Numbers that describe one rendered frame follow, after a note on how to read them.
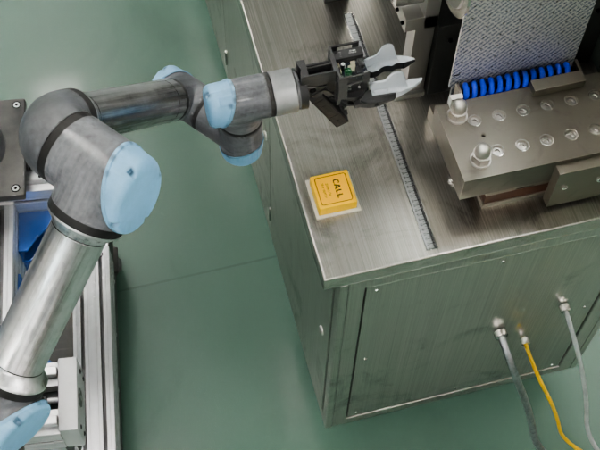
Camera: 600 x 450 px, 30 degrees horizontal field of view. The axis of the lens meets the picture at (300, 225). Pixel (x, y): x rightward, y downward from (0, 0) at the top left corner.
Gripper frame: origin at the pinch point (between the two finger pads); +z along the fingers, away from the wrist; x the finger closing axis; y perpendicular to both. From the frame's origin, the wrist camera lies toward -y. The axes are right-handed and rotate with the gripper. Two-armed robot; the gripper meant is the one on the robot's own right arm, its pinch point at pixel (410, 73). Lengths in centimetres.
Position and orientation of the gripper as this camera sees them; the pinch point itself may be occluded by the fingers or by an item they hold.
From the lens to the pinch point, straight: 193.0
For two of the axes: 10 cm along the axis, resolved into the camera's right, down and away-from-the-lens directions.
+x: -2.5, -8.4, 4.9
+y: 0.1, -5.0, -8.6
